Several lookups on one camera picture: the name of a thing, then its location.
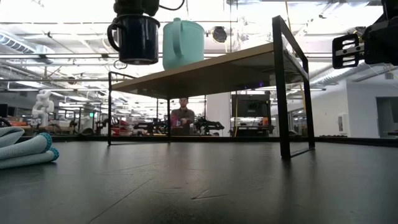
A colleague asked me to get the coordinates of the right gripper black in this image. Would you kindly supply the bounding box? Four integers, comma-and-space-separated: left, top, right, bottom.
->
331, 17, 398, 70

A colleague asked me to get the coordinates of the dark blue enamel mug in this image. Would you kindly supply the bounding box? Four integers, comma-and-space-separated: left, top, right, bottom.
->
106, 14, 161, 66

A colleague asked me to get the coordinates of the mint green plastic mug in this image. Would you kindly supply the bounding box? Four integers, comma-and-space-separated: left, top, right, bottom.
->
162, 17, 206, 71

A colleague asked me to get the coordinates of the black round ceiling fixture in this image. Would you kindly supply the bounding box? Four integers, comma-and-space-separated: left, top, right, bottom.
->
211, 26, 228, 44

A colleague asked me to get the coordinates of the black background monitor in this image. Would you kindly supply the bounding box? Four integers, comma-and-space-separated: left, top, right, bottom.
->
231, 94, 272, 118

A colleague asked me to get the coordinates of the person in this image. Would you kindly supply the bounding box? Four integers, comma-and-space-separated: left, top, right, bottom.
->
170, 97, 196, 136

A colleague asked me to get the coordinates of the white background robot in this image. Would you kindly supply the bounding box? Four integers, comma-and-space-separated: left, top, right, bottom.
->
31, 90, 55, 127

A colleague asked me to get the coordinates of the folded light blue cloth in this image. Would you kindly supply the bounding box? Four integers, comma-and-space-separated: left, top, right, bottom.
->
0, 126, 60, 170

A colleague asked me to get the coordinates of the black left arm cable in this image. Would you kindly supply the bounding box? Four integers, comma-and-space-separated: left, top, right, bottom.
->
158, 0, 186, 12

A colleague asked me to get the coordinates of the wooden shelf with black frame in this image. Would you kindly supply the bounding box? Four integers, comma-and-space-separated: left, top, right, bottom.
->
107, 15, 316, 160

